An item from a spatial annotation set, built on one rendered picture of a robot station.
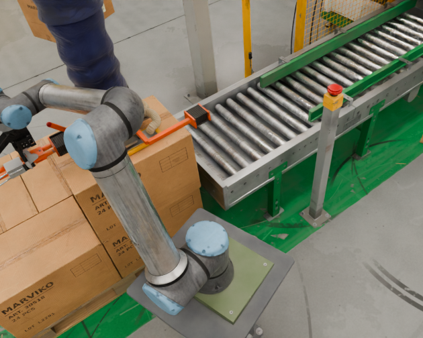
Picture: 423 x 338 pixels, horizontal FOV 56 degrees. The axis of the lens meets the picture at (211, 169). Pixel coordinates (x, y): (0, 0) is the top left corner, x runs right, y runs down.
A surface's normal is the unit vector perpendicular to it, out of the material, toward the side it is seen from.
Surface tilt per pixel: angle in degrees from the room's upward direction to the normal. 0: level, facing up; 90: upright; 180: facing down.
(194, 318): 0
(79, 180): 0
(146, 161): 90
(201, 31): 88
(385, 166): 0
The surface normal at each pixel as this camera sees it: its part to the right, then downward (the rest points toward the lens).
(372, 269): -0.10, -0.66
